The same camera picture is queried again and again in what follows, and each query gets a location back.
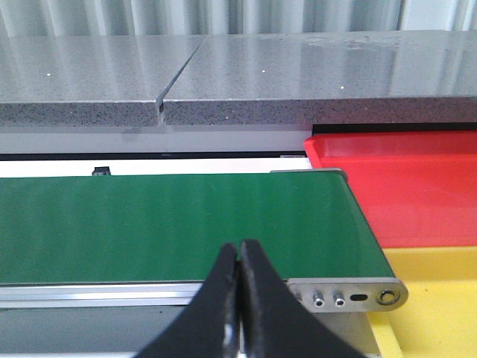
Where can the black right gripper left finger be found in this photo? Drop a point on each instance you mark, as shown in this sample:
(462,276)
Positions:
(209,325)

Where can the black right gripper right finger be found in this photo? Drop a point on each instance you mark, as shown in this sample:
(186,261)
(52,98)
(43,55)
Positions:
(275,323)

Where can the green conveyor belt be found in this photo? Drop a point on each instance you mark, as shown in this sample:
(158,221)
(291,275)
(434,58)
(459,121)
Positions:
(152,228)

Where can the yellow plastic tray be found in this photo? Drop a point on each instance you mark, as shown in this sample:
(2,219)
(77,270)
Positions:
(439,317)

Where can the small black sensor block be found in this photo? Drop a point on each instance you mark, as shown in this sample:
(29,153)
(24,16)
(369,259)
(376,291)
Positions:
(101,170)

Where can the red plastic tray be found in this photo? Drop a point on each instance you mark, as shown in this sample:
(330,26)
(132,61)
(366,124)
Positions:
(416,189)

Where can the white panel under slabs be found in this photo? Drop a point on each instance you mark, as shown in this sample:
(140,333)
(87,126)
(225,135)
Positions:
(159,139)

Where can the grey speckled stone slab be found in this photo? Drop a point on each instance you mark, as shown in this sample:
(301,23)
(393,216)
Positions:
(89,81)

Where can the white pleated curtain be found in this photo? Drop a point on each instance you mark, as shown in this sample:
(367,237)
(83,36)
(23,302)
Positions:
(104,18)

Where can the metal conveyor end bracket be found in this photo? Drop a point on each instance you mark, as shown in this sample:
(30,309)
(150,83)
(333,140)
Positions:
(349,294)

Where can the aluminium conveyor side rail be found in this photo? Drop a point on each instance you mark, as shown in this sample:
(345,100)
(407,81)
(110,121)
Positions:
(98,295)

